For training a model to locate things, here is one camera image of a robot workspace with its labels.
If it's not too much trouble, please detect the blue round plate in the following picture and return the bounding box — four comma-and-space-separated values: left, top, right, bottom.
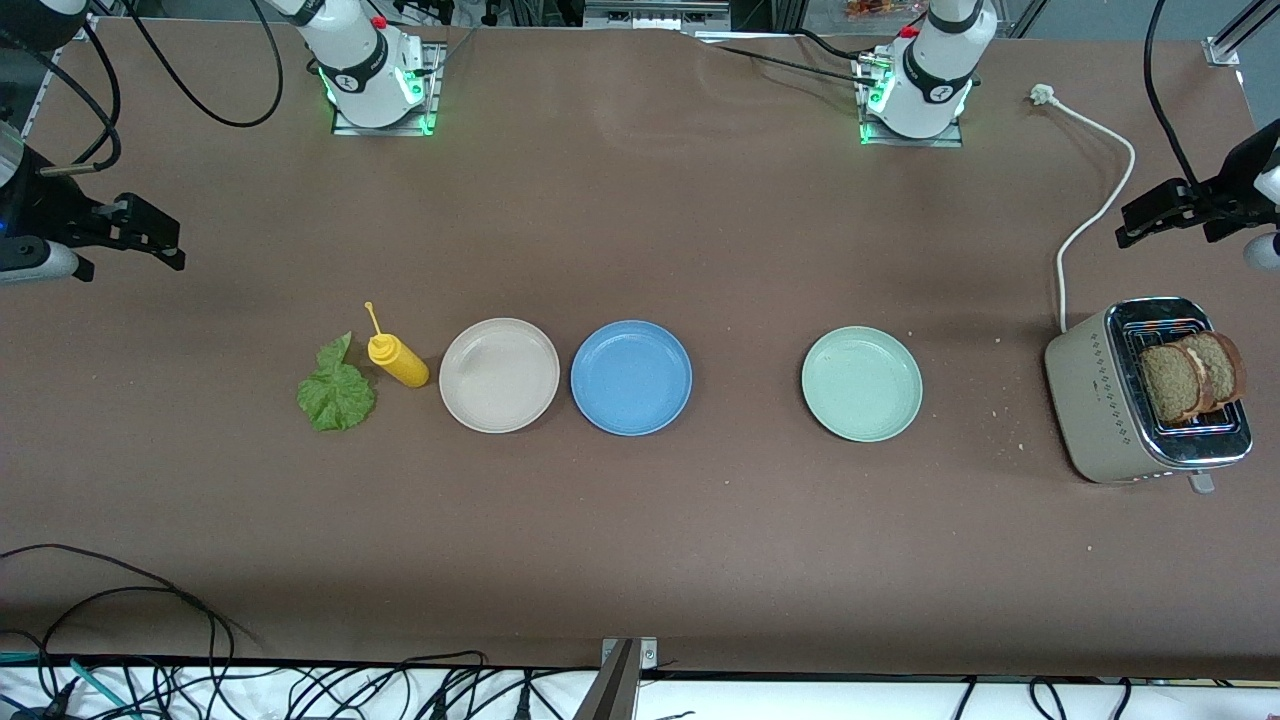
570, 319, 694, 437

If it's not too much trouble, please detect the black floor cable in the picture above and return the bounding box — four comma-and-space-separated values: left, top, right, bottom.
290, 650, 491, 720
0, 544, 263, 651
40, 586, 236, 720

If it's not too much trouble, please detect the black cable on table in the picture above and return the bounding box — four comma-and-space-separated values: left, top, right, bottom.
700, 28, 881, 89

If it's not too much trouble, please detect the long black right arm cable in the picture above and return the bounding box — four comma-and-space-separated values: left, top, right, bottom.
128, 0, 284, 128

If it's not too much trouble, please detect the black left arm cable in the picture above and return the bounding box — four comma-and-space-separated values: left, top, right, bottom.
1142, 0, 1201, 189

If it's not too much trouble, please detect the teal floor cable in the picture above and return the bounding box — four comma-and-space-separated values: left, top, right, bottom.
0, 652, 131, 720

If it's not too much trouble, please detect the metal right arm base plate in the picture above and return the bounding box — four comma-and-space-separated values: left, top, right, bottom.
332, 42, 441, 137

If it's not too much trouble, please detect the white toaster power cord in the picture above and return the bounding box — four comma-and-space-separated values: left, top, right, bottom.
1030, 83, 1138, 336

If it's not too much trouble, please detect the brown bread slice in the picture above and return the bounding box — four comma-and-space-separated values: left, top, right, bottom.
1180, 330, 1247, 416
1141, 343, 1206, 425

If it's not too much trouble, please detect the yellow mustard squeeze bottle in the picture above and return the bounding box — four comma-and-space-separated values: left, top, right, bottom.
363, 301, 431, 389

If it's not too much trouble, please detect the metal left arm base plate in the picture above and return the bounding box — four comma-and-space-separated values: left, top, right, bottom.
858, 55, 966, 148

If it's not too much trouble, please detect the aluminium frame rail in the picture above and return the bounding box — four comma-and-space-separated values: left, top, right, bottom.
1203, 0, 1280, 67
20, 15, 96, 136

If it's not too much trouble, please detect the grey metal camera post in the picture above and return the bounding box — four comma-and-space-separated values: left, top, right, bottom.
575, 637, 659, 720

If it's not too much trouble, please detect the green lettuce leaf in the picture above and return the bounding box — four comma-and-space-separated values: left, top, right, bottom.
297, 332, 378, 434

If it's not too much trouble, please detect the silver power strip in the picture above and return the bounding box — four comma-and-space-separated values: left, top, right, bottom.
583, 0, 732, 31

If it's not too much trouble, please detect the pale green round plate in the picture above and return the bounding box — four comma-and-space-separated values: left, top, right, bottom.
800, 325, 924, 444

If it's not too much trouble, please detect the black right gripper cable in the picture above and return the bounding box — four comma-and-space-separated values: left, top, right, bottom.
38, 20, 124, 176

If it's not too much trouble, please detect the beige round plate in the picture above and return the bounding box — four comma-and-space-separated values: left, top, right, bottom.
438, 317, 561, 435

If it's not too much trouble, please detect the beige chrome toaster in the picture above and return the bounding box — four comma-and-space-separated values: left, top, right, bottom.
1044, 296, 1254, 494

